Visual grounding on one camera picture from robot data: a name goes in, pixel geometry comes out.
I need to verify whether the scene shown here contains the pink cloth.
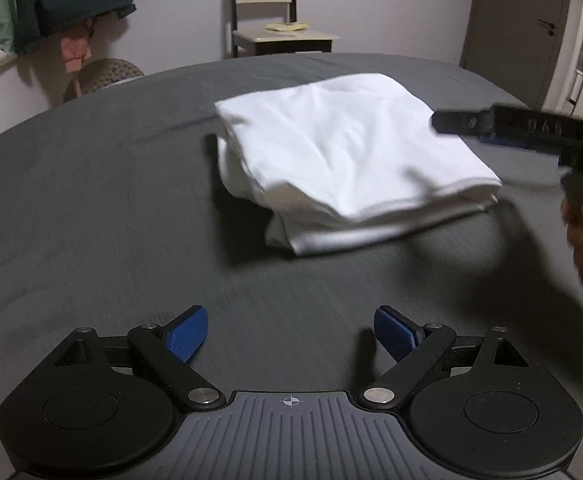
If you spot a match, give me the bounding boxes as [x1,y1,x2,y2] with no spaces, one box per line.
[60,17,95,75]

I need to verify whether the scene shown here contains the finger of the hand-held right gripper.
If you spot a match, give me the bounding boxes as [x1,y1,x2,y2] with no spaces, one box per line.
[431,107,528,149]

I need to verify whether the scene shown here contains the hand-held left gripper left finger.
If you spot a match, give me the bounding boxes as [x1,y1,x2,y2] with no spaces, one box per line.
[54,304,227,411]

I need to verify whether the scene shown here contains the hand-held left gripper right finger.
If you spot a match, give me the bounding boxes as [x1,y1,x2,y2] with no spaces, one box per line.
[361,305,531,411]

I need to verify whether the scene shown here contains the grey door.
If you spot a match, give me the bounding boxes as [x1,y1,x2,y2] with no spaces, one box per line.
[460,0,583,111]

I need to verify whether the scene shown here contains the white garment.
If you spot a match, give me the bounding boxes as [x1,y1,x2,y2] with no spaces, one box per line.
[214,72,503,257]

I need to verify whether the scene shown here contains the round beige stool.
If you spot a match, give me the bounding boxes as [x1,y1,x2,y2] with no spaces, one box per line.
[62,57,145,103]

